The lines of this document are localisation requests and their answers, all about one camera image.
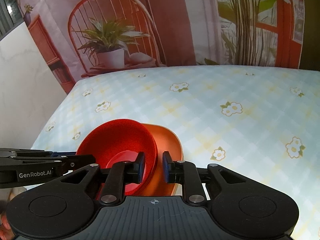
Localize printed room backdrop cloth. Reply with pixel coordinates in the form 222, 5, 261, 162
16, 0, 305, 93

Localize orange square plate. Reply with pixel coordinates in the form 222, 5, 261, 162
140, 124, 183, 197

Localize red bowl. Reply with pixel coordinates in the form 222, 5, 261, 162
76, 119, 158, 196

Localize person's left hand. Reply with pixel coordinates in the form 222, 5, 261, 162
0, 188, 18, 240

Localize dark window with frame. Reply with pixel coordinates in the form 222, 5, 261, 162
0, 0, 23, 39

